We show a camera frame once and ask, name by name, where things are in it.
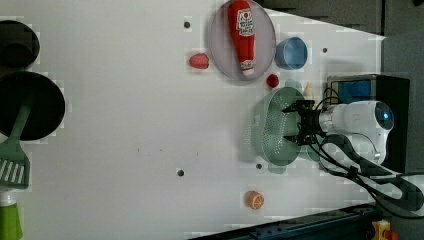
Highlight green slotted spatula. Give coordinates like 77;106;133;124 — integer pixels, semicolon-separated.
0;100;33;189

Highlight blue bowl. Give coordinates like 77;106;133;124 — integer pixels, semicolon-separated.
275;37;308;70

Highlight black round pan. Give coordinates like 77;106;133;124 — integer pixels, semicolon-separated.
0;71;65;141

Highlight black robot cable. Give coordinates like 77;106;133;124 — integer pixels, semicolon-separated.
308;87;424;220

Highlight black cylinder container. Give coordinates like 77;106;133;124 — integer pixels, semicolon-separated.
0;20;40;68

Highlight red ketchup bottle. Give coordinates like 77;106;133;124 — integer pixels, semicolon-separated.
227;0;255;76

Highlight dark red strawberry toy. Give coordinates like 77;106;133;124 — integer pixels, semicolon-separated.
266;74;279;88

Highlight grey round plate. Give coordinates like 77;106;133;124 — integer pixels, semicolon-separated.
208;0;276;81

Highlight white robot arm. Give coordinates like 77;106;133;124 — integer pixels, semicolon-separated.
283;100;423;217

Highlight black toaster oven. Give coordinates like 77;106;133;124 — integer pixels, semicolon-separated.
326;74;410;173

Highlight green bottle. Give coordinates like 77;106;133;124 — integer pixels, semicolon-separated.
0;191;23;240

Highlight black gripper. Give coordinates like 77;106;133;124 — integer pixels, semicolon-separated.
282;100;325;146

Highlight green oval strainer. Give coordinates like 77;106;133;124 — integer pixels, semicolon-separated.
249;79;304;174

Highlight pale red strawberry toy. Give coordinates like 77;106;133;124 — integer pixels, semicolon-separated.
189;53;209;70

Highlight yellow banana peel toy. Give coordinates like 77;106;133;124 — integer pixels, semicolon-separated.
303;82;314;100

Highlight orange slice toy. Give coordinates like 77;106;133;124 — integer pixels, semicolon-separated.
247;191;265;210

